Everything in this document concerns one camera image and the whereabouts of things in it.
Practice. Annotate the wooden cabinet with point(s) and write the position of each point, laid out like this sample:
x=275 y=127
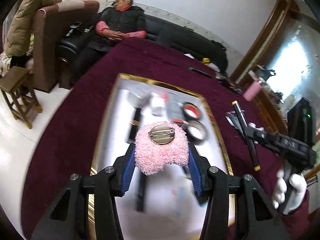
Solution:
x=284 y=60

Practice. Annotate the round tin with red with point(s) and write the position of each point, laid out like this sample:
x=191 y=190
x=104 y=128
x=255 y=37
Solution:
x=190 y=111

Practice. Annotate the black pen in tray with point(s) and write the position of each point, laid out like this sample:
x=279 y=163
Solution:
x=141 y=192

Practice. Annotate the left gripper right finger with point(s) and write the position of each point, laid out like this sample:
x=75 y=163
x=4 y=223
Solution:
x=255 y=216

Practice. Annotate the gold rimmed white tray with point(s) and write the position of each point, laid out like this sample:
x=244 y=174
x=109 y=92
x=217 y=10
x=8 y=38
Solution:
x=161 y=119

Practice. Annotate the black pen with green ends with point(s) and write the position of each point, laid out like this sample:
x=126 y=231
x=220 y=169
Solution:
x=200 y=72

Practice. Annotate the white gloved right hand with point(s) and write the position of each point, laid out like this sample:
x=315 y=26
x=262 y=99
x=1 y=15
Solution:
x=288 y=195

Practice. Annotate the pink tumbler bottle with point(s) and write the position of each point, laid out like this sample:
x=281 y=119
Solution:
x=252 y=91

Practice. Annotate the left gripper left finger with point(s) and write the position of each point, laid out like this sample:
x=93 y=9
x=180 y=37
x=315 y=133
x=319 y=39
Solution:
x=67 y=216

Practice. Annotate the black leather sofa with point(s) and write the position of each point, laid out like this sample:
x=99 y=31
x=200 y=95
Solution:
x=186 y=41

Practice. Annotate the long black pen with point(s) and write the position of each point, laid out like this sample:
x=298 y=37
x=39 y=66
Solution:
x=250 y=143

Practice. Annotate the brown armchair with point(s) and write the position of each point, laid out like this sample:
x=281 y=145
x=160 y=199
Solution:
x=50 y=25

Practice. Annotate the pink fluffy brooch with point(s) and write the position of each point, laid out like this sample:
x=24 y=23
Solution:
x=160 y=144

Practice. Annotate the round silver tin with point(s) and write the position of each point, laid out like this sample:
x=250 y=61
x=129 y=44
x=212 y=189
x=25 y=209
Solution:
x=196 y=131

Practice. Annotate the black gold capped pen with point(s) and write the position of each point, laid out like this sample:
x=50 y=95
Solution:
x=134 y=126

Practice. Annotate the maroon velvet table cloth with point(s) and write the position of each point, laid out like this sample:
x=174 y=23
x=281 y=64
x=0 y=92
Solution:
x=68 y=143

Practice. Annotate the seated man in black vest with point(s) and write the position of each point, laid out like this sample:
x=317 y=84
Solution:
x=114 y=24

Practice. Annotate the wooden stool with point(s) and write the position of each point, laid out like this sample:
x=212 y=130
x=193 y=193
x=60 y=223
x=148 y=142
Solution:
x=19 y=94

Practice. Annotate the woman in beige coat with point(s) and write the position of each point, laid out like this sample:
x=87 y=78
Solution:
x=17 y=43

